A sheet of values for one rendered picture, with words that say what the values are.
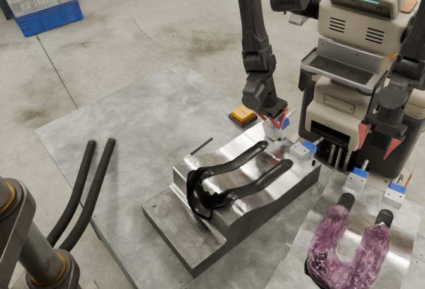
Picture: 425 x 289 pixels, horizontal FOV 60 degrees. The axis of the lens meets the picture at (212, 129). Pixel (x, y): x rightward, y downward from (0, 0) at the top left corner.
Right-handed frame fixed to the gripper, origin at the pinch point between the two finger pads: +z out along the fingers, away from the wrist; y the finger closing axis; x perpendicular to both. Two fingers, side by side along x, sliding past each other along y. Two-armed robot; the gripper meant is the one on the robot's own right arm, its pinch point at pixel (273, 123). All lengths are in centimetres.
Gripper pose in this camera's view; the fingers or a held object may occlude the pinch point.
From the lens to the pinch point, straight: 121.8
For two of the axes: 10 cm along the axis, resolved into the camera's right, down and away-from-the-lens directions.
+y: 6.0, 3.9, -6.9
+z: 2.8, 7.1, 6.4
